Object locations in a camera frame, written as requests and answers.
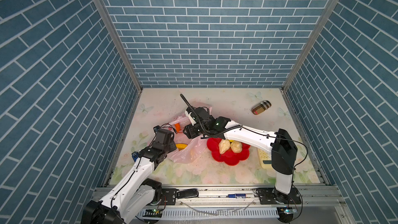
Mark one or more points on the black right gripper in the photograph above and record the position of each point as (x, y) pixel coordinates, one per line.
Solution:
(189, 131)

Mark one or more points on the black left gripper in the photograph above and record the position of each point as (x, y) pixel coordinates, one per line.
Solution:
(172, 144)

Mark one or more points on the yellow fake banana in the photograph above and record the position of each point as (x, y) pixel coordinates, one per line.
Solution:
(181, 146)

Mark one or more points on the pink plastic bag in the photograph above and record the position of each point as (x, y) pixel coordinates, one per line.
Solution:
(195, 147)

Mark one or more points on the orange fake fruit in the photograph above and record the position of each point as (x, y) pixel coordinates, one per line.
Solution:
(177, 127)

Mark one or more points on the beige fake potato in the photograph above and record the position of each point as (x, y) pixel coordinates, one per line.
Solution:
(224, 146)
(236, 146)

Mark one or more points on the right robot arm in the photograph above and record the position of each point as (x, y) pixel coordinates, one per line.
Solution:
(279, 144)

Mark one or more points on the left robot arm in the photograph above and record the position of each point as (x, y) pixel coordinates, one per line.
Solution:
(133, 192)

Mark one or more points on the blue stapler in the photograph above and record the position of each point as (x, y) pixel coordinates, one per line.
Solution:
(135, 156)

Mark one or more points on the red flower-shaped bowl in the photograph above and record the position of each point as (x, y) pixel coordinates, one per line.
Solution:
(229, 157)

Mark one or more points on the plaid glasses case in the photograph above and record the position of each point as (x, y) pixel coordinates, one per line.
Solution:
(261, 107)

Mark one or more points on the yellow calculator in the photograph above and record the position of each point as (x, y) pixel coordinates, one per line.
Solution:
(265, 159)

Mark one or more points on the blue pen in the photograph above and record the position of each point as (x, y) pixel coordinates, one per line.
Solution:
(237, 196)

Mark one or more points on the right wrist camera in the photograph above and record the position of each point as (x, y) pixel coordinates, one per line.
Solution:
(192, 120)

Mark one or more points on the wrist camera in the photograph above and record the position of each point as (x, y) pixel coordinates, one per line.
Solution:
(162, 135)
(192, 120)

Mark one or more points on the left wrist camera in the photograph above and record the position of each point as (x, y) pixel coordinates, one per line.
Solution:
(162, 135)

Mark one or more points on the aluminium left corner post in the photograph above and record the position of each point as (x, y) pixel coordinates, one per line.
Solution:
(101, 8)

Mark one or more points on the aluminium corner post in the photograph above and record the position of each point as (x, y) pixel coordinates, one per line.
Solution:
(329, 7)
(101, 8)

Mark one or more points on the aluminium front rail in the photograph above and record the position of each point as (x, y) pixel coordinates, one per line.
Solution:
(311, 204)

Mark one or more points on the aluminium right corner post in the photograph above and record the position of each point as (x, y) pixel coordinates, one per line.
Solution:
(329, 7)

